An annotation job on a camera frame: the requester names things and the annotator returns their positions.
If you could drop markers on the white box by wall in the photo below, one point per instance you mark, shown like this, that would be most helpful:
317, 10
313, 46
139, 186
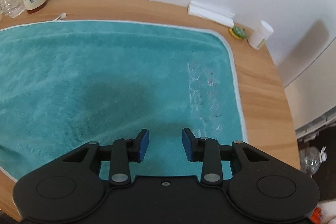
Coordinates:
220, 15

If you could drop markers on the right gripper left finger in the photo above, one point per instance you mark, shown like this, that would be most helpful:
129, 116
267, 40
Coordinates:
123, 152

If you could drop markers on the small white bottle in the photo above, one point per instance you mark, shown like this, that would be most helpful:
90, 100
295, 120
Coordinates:
260, 35

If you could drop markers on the small green yellow object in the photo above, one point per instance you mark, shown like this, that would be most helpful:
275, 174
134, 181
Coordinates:
237, 32

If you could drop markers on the teal microfiber towel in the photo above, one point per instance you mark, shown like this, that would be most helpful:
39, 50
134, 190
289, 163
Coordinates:
66, 83

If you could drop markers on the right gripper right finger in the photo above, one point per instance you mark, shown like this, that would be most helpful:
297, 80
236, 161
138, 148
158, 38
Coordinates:
206, 151

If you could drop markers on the clear plastic bottle on floor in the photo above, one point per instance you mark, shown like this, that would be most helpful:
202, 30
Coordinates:
311, 159

